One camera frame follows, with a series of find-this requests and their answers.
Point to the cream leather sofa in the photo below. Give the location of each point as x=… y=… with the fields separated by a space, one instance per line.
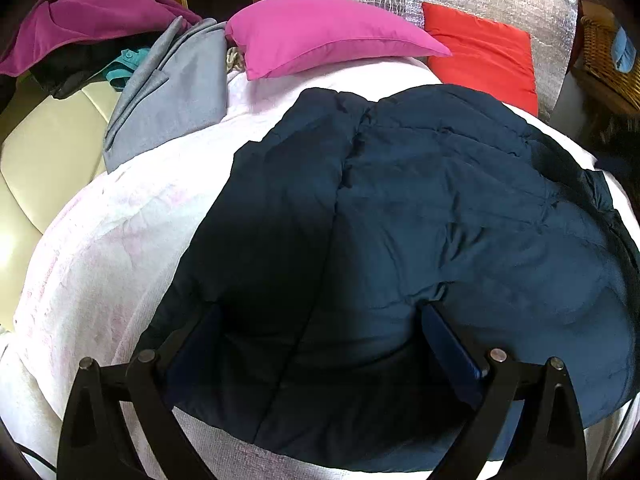
x=50 y=150

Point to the red cushion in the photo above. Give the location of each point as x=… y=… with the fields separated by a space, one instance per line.
x=486 y=56

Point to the blue cloth in basket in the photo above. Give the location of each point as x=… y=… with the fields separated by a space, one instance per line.
x=623 y=52

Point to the navy blue puffer jacket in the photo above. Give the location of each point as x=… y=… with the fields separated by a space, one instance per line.
x=307 y=278

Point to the wicker basket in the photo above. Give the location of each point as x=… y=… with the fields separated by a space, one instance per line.
x=597 y=75

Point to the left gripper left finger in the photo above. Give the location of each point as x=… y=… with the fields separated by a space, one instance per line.
x=95 y=441

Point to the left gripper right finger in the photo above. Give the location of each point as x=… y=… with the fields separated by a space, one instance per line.
x=548 y=442

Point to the grey garment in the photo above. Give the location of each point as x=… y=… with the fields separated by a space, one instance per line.
x=179 y=88

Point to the magenta pillow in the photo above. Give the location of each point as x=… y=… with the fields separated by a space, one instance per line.
x=284 y=37

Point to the magenta fleece garment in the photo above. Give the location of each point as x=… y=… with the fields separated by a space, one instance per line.
x=52 y=24

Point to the teal garment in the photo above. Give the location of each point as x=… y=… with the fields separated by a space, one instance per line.
x=119 y=71

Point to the black garment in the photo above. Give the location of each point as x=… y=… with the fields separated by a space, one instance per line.
x=67 y=69

